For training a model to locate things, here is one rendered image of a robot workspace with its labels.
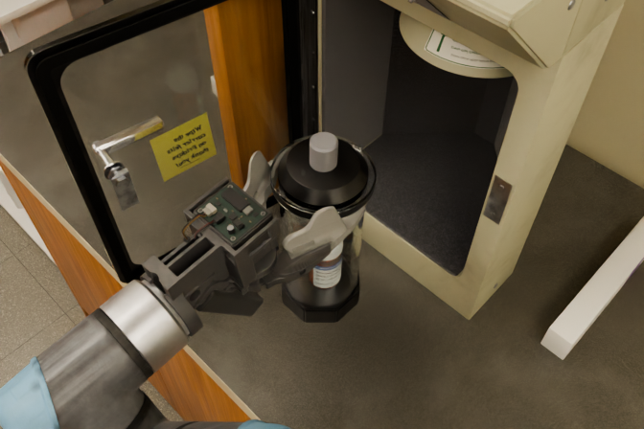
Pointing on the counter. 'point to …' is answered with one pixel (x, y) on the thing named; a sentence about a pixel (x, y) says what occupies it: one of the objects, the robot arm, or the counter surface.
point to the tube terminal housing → (607, 14)
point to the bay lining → (396, 78)
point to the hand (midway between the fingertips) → (322, 187)
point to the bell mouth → (448, 52)
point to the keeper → (497, 199)
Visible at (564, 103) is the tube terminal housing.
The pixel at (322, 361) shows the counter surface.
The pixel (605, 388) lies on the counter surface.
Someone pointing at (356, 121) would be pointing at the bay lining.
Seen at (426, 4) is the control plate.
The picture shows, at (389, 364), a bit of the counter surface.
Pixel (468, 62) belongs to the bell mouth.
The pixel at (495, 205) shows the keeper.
